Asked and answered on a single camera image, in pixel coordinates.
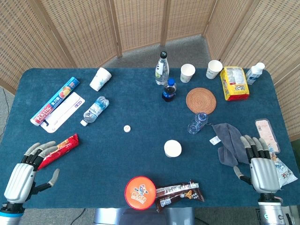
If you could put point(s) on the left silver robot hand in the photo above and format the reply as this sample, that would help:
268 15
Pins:
20 179

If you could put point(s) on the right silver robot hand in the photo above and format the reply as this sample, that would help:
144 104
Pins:
263 174

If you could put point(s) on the clear plastic bottle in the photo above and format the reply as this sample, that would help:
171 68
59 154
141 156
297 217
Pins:
197 123

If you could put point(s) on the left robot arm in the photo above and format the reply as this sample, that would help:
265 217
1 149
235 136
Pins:
10 214

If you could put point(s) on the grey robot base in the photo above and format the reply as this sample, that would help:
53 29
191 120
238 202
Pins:
140 216

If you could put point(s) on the green flower paper cup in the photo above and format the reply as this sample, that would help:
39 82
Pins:
187 73
172 148

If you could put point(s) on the small white capped bottle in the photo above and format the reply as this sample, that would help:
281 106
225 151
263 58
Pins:
254 73

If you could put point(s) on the capped blue label water bottle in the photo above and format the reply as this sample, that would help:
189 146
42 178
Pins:
95 109

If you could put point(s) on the blue logo paper cup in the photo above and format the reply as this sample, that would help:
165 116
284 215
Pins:
213 69

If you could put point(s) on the white bottle cap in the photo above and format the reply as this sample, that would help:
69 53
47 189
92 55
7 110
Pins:
127 129

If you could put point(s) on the small cola bottle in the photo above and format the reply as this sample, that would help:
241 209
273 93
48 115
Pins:
169 92

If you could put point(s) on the blue flower paper cup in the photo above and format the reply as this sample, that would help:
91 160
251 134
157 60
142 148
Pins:
100 79

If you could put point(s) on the clear lime soda bottle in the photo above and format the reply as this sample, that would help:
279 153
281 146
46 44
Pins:
162 70

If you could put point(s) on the clear candy bag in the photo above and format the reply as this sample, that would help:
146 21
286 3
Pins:
286 173

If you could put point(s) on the pink blister pack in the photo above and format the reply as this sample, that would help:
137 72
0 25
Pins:
267 133

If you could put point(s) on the grey cloth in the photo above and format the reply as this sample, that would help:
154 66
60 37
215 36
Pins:
230 143

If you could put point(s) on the red biscuit packet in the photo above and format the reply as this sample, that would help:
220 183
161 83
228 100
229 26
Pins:
63 147

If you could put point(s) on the white toothbrush package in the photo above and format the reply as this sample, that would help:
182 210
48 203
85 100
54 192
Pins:
66 109

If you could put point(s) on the blue plastic wrap box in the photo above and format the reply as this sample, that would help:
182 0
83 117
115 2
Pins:
55 101

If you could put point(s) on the brown snack bag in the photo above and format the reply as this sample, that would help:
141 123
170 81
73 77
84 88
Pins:
179 195

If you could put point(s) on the yellow snack bag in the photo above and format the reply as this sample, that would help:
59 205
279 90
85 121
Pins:
235 84

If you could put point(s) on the round woven coaster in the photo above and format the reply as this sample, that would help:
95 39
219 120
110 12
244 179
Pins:
201 101

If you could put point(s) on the orange round lid container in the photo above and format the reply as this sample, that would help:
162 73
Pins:
140 192

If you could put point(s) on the bamboo folding screen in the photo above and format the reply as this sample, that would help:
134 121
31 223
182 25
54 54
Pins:
82 28

